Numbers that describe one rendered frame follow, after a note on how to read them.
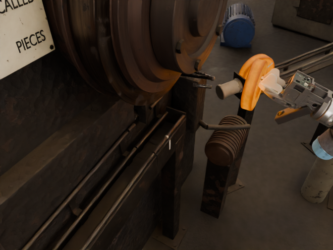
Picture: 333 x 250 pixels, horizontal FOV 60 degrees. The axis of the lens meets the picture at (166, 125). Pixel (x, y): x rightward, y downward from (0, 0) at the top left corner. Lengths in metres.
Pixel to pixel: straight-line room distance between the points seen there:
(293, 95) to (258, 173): 0.95
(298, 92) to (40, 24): 0.66
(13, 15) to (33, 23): 0.04
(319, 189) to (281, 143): 0.46
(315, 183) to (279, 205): 0.21
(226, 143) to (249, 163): 0.69
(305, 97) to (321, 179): 0.77
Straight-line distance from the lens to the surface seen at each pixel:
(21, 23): 0.56
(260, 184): 1.73
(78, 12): 0.50
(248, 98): 0.87
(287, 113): 0.95
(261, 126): 2.09
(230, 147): 1.14
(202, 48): 0.68
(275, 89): 0.90
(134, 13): 0.50
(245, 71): 1.16
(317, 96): 0.90
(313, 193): 1.70
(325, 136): 0.99
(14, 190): 0.62
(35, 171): 0.63
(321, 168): 1.58
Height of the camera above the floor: 1.32
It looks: 41 degrees down
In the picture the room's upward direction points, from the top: straight up
